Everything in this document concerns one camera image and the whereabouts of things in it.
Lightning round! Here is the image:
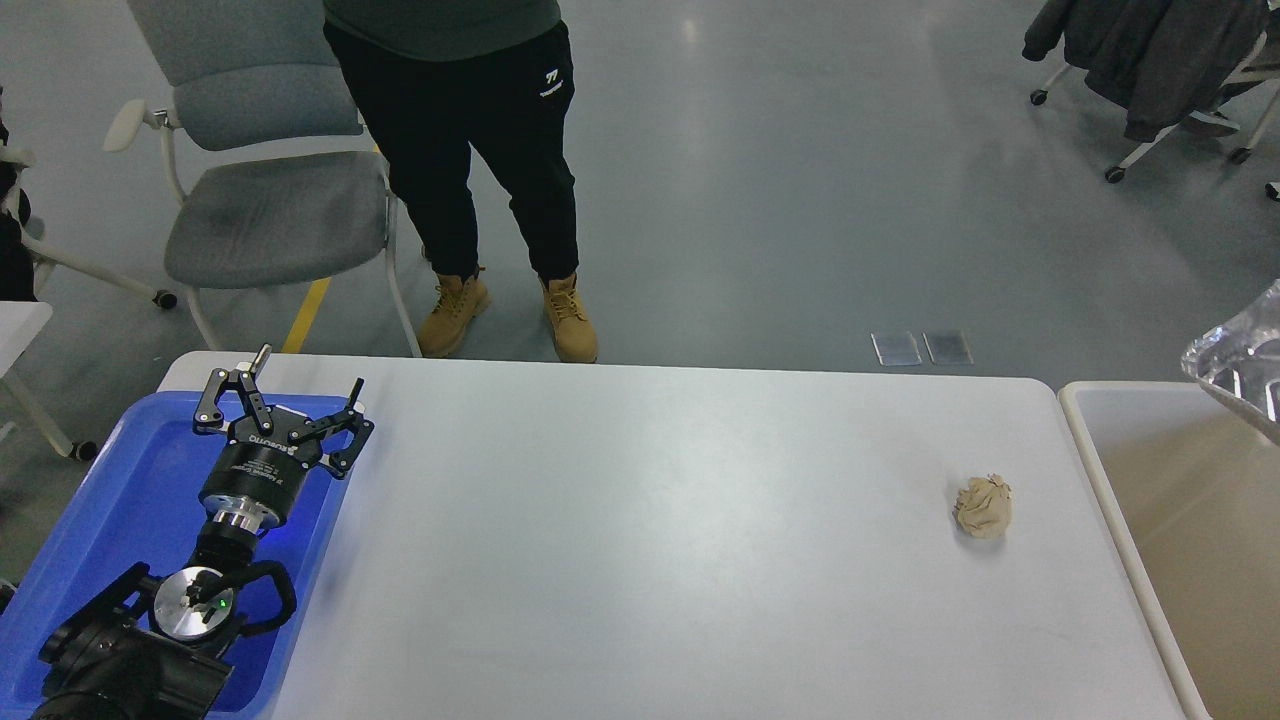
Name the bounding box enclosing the right floor plate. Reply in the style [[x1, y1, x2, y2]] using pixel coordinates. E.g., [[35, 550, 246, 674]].
[[922, 331, 974, 366]]

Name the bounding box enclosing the blue plastic tray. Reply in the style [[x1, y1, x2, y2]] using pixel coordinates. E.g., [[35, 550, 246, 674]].
[[1, 391, 347, 719]]

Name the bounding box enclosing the person in black trousers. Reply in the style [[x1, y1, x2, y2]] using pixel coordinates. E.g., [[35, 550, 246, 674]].
[[323, 0, 581, 284]]

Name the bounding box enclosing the right tan boot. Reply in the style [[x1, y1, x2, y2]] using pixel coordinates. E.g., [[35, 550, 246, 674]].
[[543, 273, 599, 364]]

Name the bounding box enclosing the white plastic bin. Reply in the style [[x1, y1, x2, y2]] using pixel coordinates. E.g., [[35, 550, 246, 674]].
[[1059, 380, 1279, 719]]

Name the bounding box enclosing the chair with dark jackets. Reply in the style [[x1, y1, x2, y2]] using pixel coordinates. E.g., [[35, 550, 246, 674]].
[[1021, 1, 1277, 183]]

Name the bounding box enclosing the white chair at left edge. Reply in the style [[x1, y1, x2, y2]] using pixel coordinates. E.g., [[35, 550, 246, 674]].
[[1, 124, 178, 310]]

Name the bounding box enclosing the grey office chair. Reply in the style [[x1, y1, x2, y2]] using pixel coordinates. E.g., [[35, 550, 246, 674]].
[[102, 1, 422, 357]]

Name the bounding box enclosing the left tan boot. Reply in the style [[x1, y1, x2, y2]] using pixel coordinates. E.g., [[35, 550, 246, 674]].
[[416, 272, 490, 357]]

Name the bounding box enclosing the floor plate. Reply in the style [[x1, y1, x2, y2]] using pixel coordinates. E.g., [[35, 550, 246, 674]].
[[870, 331, 923, 366], [922, 331, 974, 366]]

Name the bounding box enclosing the aluminium foil tray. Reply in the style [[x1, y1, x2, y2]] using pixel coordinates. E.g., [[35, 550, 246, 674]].
[[1181, 281, 1279, 445]]

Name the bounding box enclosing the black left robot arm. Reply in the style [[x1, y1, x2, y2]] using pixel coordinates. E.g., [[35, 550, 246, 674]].
[[3, 348, 374, 719]]

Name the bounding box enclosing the left floor plate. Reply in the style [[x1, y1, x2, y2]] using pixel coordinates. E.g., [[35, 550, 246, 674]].
[[870, 331, 923, 366]]

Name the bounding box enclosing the tan boot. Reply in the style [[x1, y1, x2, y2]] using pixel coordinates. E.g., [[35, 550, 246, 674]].
[[543, 273, 599, 364], [416, 272, 490, 357]]

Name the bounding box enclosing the crumpled beige paper ball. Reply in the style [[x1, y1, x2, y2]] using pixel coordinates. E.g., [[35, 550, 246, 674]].
[[954, 473, 1012, 541]]

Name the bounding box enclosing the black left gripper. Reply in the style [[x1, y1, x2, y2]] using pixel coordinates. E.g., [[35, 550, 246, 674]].
[[193, 345, 375, 524]]

